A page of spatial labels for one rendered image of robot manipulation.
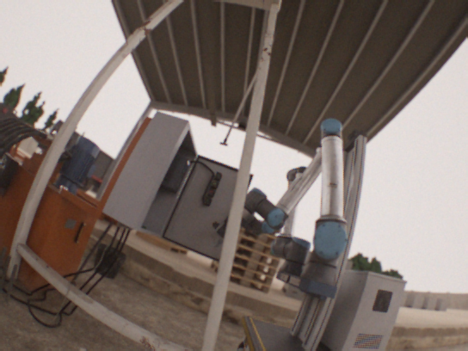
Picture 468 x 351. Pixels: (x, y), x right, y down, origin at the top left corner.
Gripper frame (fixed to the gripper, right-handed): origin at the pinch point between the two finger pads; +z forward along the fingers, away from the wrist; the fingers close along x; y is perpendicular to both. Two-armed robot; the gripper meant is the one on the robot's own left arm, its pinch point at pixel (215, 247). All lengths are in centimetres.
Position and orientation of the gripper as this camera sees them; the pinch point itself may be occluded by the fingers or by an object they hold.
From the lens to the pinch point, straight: 115.1
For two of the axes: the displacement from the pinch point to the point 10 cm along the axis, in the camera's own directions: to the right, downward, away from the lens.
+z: -6.8, 7.2, -1.1
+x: -1.5, -2.9, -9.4
